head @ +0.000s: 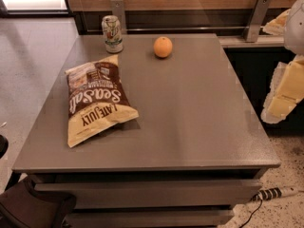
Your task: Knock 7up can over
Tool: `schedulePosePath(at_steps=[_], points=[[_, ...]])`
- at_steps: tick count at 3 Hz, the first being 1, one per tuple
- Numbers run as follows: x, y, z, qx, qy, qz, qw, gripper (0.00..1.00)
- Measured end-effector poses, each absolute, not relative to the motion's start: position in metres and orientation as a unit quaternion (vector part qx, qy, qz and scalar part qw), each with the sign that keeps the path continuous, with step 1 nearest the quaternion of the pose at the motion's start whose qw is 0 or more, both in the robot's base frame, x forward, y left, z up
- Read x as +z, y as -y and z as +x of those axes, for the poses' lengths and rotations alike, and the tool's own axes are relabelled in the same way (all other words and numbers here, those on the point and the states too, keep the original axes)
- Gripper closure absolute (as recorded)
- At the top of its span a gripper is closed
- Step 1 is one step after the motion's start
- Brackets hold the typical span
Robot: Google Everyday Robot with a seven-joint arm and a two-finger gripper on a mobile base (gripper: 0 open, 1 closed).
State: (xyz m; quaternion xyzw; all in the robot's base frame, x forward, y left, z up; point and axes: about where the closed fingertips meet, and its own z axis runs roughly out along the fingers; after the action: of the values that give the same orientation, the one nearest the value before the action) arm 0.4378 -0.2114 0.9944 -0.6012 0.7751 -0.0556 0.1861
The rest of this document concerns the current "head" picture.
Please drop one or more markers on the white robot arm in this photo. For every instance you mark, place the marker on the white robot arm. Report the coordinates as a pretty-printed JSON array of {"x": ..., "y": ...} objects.
[{"x": 293, "y": 34}]

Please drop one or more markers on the dark chair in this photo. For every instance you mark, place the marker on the dark chair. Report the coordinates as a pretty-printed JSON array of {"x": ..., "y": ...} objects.
[{"x": 21, "y": 206}]

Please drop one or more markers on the left metal wall bracket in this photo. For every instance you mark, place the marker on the left metal wall bracket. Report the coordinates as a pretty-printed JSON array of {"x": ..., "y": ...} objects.
[{"x": 117, "y": 8}]

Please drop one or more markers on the orange fruit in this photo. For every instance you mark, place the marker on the orange fruit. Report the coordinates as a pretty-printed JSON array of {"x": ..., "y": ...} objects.
[{"x": 163, "y": 47}]

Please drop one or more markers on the Late July chips bag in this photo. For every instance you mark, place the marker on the Late July chips bag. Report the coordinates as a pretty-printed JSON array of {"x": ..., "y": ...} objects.
[{"x": 96, "y": 99}]

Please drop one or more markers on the metal rail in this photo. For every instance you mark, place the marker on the metal rail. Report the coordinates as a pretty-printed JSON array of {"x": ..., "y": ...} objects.
[{"x": 186, "y": 30}]

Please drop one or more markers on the metal wall bracket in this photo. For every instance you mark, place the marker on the metal wall bracket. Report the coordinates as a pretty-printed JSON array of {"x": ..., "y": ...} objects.
[
  {"x": 117, "y": 8},
  {"x": 259, "y": 11}
]

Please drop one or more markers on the grey table with drawers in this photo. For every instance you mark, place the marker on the grey table with drawers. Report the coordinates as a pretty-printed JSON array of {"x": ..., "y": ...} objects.
[{"x": 195, "y": 151}]

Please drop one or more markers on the right metal wall bracket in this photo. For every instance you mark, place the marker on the right metal wall bracket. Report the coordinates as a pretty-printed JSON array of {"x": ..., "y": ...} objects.
[{"x": 259, "y": 11}]

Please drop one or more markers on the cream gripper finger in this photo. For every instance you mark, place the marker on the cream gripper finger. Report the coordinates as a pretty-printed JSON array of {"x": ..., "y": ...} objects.
[
  {"x": 277, "y": 25},
  {"x": 286, "y": 91}
]

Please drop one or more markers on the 7up soda can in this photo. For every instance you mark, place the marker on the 7up soda can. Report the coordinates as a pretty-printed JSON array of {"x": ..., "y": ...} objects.
[{"x": 112, "y": 34}]

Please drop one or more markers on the white power strip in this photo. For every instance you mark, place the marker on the white power strip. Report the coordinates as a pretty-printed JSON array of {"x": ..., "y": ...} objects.
[{"x": 275, "y": 193}]

